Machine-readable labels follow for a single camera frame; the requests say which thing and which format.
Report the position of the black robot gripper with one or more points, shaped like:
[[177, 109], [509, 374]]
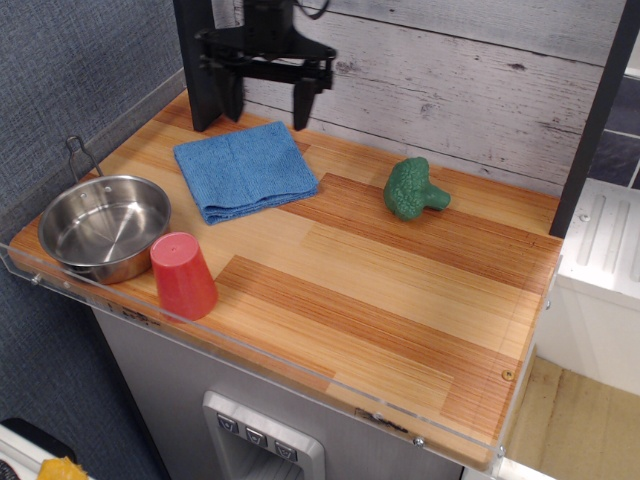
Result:
[[267, 46]]

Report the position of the blue rag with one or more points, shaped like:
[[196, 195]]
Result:
[[237, 174]]

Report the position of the red plastic cup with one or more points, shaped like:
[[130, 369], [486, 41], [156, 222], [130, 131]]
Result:
[[184, 283]]

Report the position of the yellow object at corner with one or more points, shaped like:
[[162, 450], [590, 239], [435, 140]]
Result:
[[61, 469]]

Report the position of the green toy broccoli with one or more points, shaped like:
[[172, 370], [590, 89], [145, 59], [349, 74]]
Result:
[[408, 190]]

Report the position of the stainless steel pan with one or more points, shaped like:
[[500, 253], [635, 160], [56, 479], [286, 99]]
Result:
[[103, 229]]

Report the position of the grey toy fridge cabinet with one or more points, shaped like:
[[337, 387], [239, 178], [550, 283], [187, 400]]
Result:
[[169, 379]]

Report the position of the white toy sink unit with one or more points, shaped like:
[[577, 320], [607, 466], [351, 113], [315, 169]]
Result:
[[590, 324]]

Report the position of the clear acrylic table guard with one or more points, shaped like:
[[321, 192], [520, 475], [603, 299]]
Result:
[[421, 361]]

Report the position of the dark left support post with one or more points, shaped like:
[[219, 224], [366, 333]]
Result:
[[192, 17]]

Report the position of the dark support post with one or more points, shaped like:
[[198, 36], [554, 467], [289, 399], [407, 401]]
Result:
[[192, 17], [615, 67]]

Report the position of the dark right support post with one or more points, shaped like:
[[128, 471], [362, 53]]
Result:
[[615, 67]]

